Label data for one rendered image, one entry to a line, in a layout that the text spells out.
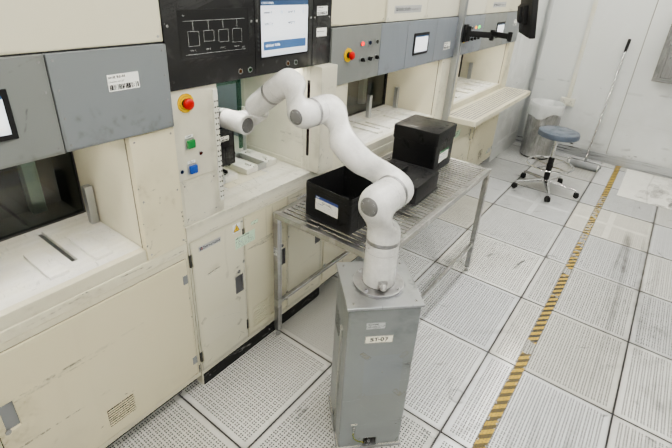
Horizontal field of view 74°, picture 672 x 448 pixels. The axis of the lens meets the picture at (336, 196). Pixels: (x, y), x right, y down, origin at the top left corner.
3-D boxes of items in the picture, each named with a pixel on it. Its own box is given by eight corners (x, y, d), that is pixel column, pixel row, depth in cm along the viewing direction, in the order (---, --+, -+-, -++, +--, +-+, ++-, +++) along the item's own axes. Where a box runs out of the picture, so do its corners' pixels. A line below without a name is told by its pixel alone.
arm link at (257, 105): (287, 77, 176) (246, 110, 197) (258, 83, 165) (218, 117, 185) (298, 98, 177) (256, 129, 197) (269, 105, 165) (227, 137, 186)
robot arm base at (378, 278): (409, 297, 160) (416, 254, 152) (357, 300, 158) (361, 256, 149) (396, 266, 177) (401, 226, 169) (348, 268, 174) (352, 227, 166)
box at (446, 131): (432, 175, 261) (438, 134, 250) (389, 163, 275) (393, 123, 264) (451, 161, 282) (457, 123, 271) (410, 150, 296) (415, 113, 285)
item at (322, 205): (304, 213, 212) (305, 180, 205) (342, 195, 231) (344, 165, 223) (348, 235, 196) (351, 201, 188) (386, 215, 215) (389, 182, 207)
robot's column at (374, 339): (400, 445, 191) (425, 305, 157) (336, 451, 187) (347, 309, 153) (385, 390, 216) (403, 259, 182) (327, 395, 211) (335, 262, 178)
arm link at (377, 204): (406, 239, 160) (414, 178, 150) (378, 261, 147) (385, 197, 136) (377, 227, 167) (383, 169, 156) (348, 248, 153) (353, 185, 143)
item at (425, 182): (414, 207, 224) (417, 183, 218) (364, 190, 238) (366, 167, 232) (438, 188, 245) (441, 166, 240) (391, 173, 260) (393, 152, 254)
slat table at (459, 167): (365, 391, 214) (380, 260, 180) (274, 333, 245) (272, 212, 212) (469, 270, 309) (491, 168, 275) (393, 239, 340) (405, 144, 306)
